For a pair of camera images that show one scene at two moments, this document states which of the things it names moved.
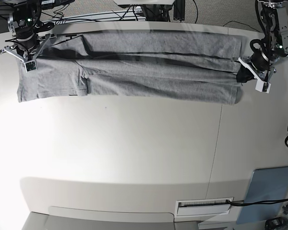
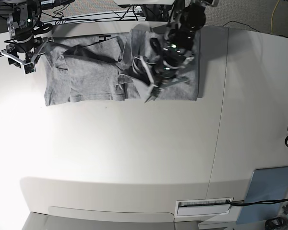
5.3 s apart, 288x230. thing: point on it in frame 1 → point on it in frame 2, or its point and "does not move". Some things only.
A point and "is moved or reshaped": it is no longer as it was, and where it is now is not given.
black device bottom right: x=278 y=223 does not move
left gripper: x=259 y=62 → x=164 y=77
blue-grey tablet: x=266 y=184 does not move
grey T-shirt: x=193 y=67 is moved or reshaped
